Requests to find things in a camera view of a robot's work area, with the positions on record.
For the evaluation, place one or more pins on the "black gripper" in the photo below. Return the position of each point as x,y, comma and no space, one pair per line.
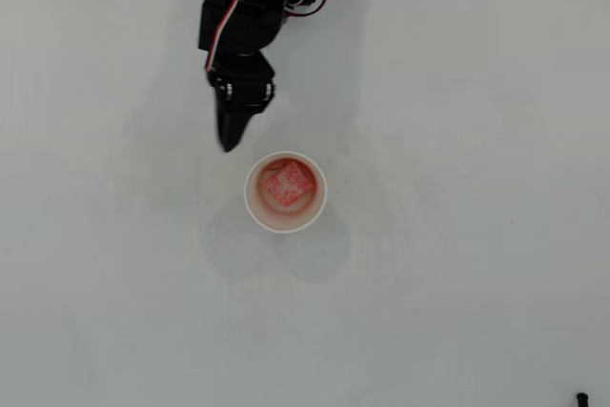
245,91

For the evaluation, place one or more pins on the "red cube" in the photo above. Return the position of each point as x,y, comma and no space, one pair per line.
287,184

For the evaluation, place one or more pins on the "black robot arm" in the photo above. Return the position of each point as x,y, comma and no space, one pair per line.
248,21

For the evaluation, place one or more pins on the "tan paper cup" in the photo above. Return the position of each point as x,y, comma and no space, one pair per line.
286,222

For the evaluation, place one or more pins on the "small black stand tip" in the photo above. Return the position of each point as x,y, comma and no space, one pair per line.
582,400

